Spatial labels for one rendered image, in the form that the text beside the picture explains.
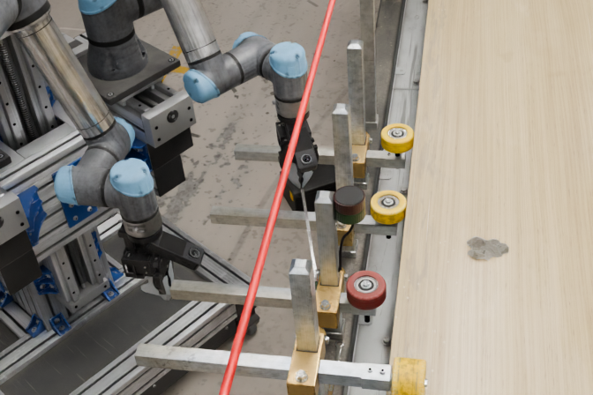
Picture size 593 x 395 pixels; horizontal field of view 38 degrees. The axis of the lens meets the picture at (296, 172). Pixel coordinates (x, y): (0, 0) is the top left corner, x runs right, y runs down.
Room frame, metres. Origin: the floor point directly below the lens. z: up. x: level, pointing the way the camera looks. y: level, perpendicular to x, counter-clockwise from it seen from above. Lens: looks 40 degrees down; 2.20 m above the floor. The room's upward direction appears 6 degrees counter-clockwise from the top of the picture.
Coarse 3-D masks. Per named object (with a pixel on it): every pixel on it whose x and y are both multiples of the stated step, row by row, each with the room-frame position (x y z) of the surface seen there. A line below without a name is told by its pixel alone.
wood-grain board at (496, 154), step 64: (448, 0) 2.29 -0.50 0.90; (512, 0) 2.25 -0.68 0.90; (576, 0) 2.22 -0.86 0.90; (448, 64) 1.95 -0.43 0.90; (512, 64) 1.92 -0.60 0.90; (576, 64) 1.89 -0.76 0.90; (448, 128) 1.67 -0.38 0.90; (512, 128) 1.65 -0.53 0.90; (576, 128) 1.62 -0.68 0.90; (448, 192) 1.44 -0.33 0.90; (512, 192) 1.42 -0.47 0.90; (576, 192) 1.40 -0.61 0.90; (448, 256) 1.24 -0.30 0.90; (512, 256) 1.23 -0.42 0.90; (576, 256) 1.21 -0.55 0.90; (448, 320) 1.08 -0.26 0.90; (512, 320) 1.06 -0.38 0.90; (576, 320) 1.05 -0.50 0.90; (448, 384) 0.93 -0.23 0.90; (512, 384) 0.92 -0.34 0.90; (576, 384) 0.90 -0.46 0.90
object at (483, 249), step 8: (472, 240) 1.27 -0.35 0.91; (480, 240) 1.26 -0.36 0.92; (488, 240) 1.27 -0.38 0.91; (496, 240) 1.27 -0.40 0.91; (472, 248) 1.26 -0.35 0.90; (480, 248) 1.25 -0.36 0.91; (488, 248) 1.24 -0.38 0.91; (496, 248) 1.24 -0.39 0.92; (504, 248) 1.24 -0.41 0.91; (472, 256) 1.23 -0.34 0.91; (480, 256) 1.23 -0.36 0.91; (488, 256) 1.23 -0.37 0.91; (496, 256) 1.23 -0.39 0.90
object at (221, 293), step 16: (176, 288) 1.26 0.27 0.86; (192, 288) 1.26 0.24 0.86; (208, 288) 1.26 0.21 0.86; (224, 288) 1.25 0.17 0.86; (240, 288) 1.25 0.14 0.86; (272, 288) 1.24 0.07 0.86; (288, 288) 1.23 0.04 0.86; (256, 304) 1.22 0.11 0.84; (272, 304) 1.21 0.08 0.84; (288, 304) 1.21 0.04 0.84
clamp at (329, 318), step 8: (344, 272) 1.27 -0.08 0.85; (344, 280) 1.26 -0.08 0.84; (320, 288) 1.22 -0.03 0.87; (328, 288) 1.21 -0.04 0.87; (336, 288) 1.21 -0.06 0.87; (320, 296) 1.19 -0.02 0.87; (328, 296) 1.19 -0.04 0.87; (336, 296) 1.19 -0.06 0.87; (336, 304) 1.17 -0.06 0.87; (320, 312) 1.15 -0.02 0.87; (328, 312) 1.15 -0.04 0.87; (336, 312) 1.15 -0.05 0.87; (320, 320) 1.15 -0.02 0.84; (328, 320) 1.15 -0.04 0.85; (336, 320) 1.15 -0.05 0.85; (336, 328) 1.15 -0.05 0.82
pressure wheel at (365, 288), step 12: (360, 276) 1.21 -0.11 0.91; (372, 276) 1.20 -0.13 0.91; (348, 288) 1.18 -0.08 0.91; (360, 288) 1.18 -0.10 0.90; (372, 288) 1.17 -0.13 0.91; (384, 288) 1.17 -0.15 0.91; (348, 300) 1.17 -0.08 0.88; (360, 300) 1.15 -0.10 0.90; (372, 300) 1.14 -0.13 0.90; (384, 300) 1.16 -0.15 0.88
